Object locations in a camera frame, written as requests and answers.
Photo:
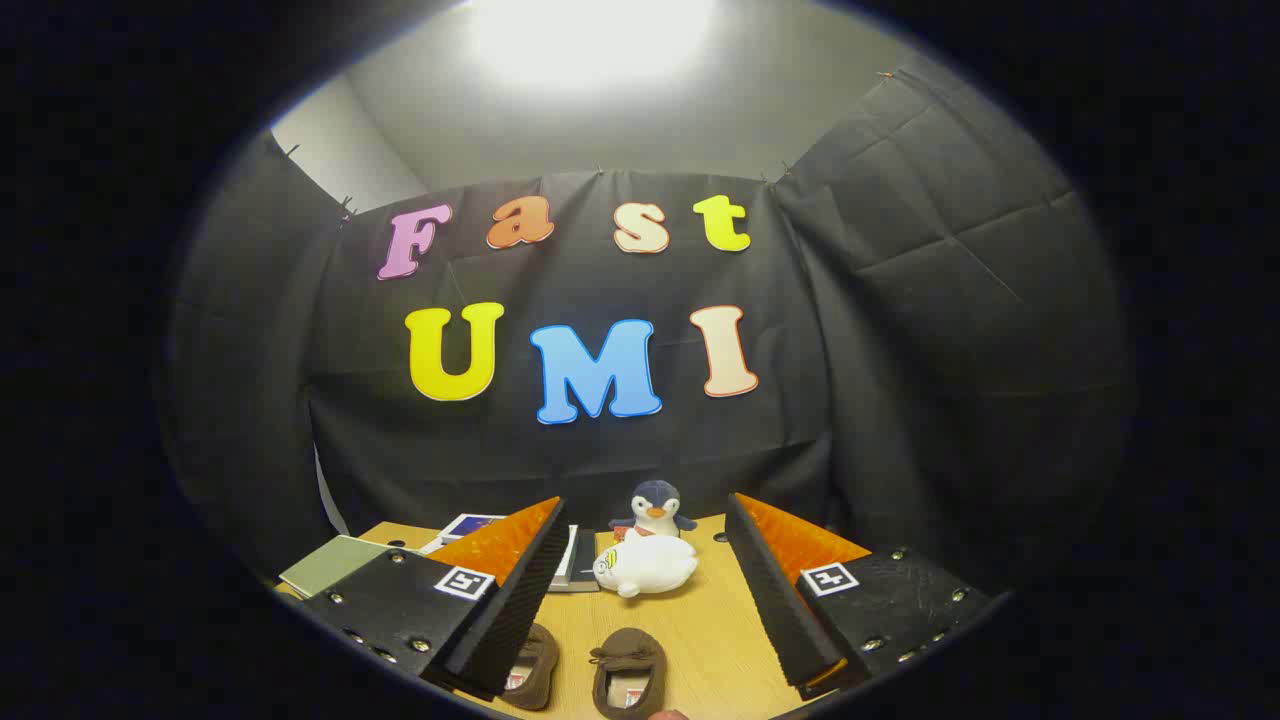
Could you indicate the ceiling light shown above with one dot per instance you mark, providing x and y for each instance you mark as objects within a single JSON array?
[{"x": 590, "y": 40}]

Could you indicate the green fabric storage box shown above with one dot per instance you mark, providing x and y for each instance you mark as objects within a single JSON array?
[{"x": 335, "y": 562}]

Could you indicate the book with dark blue cover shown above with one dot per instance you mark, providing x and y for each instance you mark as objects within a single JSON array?
[{"x": 470, "y": 525}]

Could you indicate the brown fuzzy shoe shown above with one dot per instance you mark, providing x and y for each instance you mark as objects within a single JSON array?
[
  {"x": 535, "y": 660},
  {"x": 628, "y": 660}
]

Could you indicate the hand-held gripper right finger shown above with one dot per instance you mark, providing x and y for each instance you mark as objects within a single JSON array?
[{"x": 775, "y": 590}]

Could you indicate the white seal plush toy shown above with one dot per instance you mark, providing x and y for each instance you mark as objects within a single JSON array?
[{"x": 650, "y": 562}]

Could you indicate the black book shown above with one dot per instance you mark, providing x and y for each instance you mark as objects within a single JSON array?
[{"x": 587, "y": 560}]

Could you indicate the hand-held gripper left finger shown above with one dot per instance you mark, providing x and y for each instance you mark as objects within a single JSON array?
[{"x": 520, "y": 600}]

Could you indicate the penguin plush toy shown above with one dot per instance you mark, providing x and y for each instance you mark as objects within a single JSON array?
[{"x": 655, "y": 500}]

